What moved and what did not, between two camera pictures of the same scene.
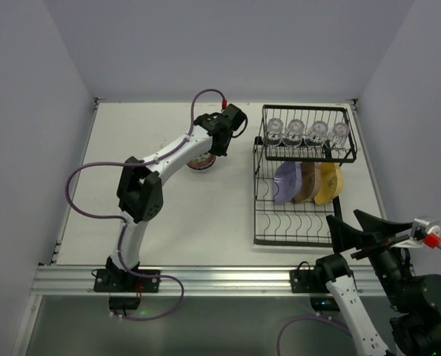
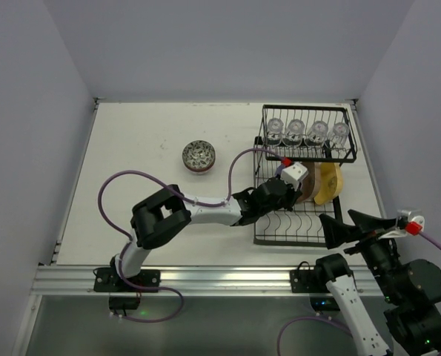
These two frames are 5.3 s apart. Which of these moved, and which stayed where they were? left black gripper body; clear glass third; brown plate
Moved: left black gripper body
Stayed: brown plate; clear glass third
